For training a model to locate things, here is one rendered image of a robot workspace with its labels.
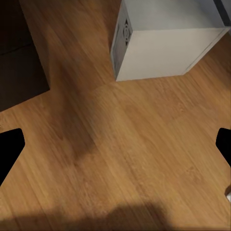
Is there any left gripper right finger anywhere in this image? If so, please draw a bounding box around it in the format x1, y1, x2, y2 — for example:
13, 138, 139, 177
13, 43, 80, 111
216, 128, 231, 167

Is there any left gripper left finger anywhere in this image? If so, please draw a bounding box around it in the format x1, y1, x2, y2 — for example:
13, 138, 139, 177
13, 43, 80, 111
0, 128, 25, 186

